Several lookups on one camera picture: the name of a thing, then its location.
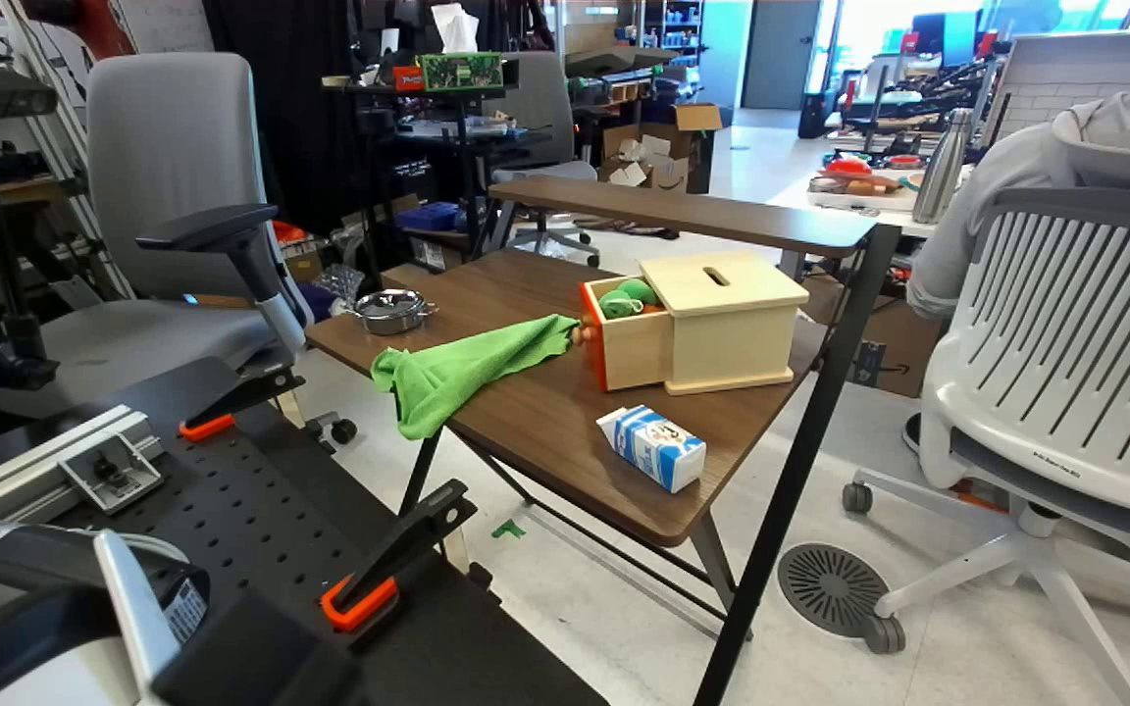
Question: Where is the green cloth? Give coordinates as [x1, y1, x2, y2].
[373, 315, 578, 441]

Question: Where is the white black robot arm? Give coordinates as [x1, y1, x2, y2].
[0, 519, 213, 706]

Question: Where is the blue white milk carton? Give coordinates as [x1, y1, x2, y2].
[596, 403, 708, 495]

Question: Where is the wooden box with red drawer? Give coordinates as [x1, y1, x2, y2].
[582, 250, 807, 394]

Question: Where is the small steel pot with lid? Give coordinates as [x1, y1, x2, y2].
[354, 292, 430, 339]

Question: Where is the cardboard box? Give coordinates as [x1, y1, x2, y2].
[602, 103, 723, 193]

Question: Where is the black clamp orange tip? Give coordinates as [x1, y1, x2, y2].
[318, 480, 476, 634]

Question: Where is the black round floor cover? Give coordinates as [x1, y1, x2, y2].
[777, 544, 908, 655]

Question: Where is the grey office chair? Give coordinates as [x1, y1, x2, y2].
[0, 51, 315, 421]

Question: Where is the white mesh office chair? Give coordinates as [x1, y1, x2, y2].
[858, 186, 1130, 706]

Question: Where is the person in grey shirt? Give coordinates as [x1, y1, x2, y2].
[908, 89, 1130, 316]

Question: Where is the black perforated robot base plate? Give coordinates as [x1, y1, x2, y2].
[112, 399, 603, 706]

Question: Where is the black clamp orange handle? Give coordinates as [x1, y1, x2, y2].
[175, 369, 303, 442]

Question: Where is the aluminium rail bracket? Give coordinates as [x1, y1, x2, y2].
[0, 403, 166, 519]

